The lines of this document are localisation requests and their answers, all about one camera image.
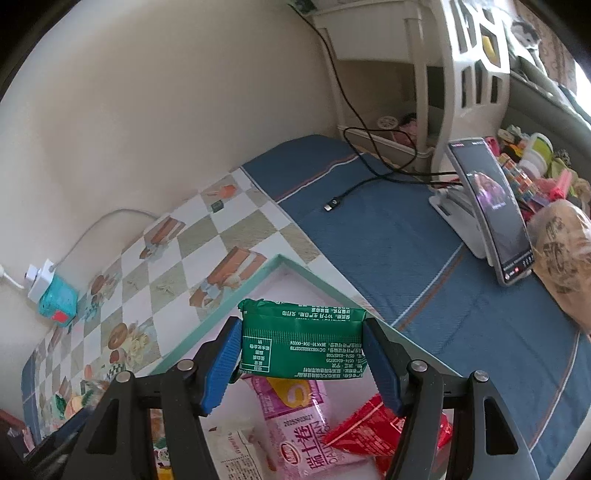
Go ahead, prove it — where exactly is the dark green snack packet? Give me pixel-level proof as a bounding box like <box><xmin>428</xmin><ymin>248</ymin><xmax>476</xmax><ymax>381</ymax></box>
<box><xmin>238</xmin><ymin>299</ymin><xmax>367</xmax><ymax>380</ymax></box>

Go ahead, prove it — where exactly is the brown paper bag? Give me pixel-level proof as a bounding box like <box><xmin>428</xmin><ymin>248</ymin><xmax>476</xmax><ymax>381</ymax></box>
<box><xmin>527</xmin><ymin>200</ymin><xmax>591</xmax><ymax>335</ymax></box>

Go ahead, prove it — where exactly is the red white snack packet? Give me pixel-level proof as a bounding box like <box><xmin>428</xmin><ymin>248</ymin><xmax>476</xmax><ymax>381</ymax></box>
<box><xmin>205</xmin><ymin>426</ymin><xmax>276</xmax><ymax>480</ymax></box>

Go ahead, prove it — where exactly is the white phone stand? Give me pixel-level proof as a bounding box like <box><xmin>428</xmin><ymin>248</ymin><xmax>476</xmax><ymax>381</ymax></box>
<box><xmin>429</xmin><ymin>186</ymin><xmax>489</xmax><ymax>259</ymax></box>

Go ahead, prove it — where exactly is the pink snack packet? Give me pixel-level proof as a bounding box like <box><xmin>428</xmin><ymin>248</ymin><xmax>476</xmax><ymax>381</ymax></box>
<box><xmin>245</xmin><ymin>376</ymin><xmax>365</xmax><ymax>479</ymax></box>

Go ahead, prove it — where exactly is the orange snack packet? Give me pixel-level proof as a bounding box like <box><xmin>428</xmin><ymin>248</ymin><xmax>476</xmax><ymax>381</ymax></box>
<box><xmin>156</xmin><ymin>463</ymin><xmax>174</xmax><ymax>480</ymax></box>

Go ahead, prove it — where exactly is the smartphone on stand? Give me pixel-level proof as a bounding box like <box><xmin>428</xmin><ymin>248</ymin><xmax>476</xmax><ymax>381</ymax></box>
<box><xmin>448</xmin><ymin>138</ymin><xmax>534</xmax><ymax>286</ymax></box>

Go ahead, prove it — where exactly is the mint rimmed white tray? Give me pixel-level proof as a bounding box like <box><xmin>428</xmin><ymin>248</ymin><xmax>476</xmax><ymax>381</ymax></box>
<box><xmin>147</xmin><ymin>253</ymin><xmax>463</xmax><ymax>480</ymax></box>

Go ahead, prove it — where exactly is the light green white snack packet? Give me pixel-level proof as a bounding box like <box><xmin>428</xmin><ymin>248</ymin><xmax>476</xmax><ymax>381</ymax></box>
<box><xmin>51</xmin><ymin>393</ymin><xmax>67</xmax><ymax>419</ymax></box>

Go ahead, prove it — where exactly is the red foil snack packet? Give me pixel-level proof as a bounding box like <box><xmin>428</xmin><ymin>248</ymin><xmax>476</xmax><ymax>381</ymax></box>
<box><xmin>321</xmin><ymin>392</ymin><xmax>455</xmax><ymax>478</ymax></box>

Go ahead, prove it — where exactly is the white power cable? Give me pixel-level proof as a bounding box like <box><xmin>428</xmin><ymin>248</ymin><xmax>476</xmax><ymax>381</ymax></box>
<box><xmin>0</xmin><ymin>208</ymin><xmax>160</xmax><ymax>292</ymax></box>

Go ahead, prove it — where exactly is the teal toy box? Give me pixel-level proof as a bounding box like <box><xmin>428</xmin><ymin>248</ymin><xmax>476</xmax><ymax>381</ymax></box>
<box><xmin>38</xmin><ymin>275</ymin><xmax>78</xmax><ymax>327</ymax></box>

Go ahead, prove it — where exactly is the white green lidded jar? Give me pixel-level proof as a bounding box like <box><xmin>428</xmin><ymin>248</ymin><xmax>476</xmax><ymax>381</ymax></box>
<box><xmin>518</xmin><ymin>133</ymin><xmax>554</xmax><ymax>180</ymax></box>

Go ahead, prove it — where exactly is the black charging cable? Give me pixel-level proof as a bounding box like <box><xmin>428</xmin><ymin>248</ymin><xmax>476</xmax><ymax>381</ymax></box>
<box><xmin>294</xmin><ymin>4</ymin><xmax>465</xmax><ymax>213</ymax></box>

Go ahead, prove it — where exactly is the white plastic shelf unit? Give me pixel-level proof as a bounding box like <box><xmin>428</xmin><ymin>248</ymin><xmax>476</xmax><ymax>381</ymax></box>
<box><xmin>310</xmin><ymin>0</ymin><xmax>511</xmax><ymax>181</ymax></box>

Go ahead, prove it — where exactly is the orange wrapped cake packet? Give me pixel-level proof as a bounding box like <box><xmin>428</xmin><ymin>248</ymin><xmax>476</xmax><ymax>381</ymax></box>
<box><xmin>64</xmin><ymin>395</ymin><xmax>84</xmax><ymax>420</ymax></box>

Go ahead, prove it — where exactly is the white power adapter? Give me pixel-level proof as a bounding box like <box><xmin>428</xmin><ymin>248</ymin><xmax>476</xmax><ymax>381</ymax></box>
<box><xmin>24</xmin><ymin>259</ymin><xmax>54</xmax><ymax>304</ymax></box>

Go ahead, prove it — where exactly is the checkered picture tablecloth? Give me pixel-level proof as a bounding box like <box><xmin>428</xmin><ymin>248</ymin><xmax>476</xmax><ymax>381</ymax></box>
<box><xmin>21</xmin><ymin>169</ymin><xmax>370</xmax><ymax>442</ymax></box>

